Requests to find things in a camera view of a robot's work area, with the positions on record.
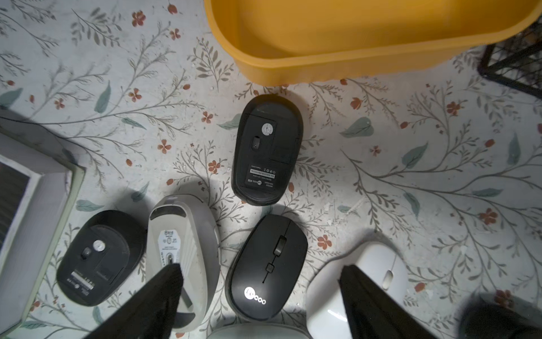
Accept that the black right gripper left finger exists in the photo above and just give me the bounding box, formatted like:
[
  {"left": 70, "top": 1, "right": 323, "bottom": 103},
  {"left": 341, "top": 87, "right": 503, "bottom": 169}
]
[{"left": 87, "top": 264, "right": 183, "bottom": 339}]

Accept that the black mouse with label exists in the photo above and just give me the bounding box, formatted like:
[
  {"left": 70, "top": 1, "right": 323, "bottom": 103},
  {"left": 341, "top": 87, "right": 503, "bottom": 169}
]
[{"left": 56, "top": 210, "right": 147, "bottom": 307}]

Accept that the design trends book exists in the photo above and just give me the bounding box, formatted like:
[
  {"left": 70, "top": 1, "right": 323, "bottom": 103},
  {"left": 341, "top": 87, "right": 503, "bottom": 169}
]
[{"left": 1, "top": 129, "right": 85, "bottom": 337}]

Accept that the yellow plastic storage box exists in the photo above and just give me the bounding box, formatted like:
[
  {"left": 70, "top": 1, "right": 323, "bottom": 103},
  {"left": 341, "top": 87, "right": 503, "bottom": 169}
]
[{"left": 205, "top": 1, "right": 541, "bottom": 86}]

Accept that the black Lecoo mouse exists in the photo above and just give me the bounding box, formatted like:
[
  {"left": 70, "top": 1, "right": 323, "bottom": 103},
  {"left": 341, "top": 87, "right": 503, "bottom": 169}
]
[{"left": 225, "top": 215, "right": 308, "bottom": 321}]

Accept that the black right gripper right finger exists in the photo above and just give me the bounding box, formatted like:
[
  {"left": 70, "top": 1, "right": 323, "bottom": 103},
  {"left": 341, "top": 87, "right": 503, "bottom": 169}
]
[{"left": 339, "top": 265, "right": 434, "bottom": 338}]

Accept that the grey white mouse upside down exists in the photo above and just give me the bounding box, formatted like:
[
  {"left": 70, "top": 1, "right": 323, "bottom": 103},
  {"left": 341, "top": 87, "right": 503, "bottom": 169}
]
[{"left": 145, "top": 194, "right": 220, "bottom": 333}]

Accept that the black ribbed mouse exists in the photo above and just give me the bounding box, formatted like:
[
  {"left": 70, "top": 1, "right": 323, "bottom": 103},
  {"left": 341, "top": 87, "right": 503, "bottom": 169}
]
[{"left": 207, "top": 323, "right": 310, "bottom": 339}]

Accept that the black wire desk organizer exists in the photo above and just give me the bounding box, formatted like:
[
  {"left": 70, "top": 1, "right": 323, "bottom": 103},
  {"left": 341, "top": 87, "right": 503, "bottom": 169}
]
[{"left": 477, "top": 18, "right": 541, "bottom": 99}]

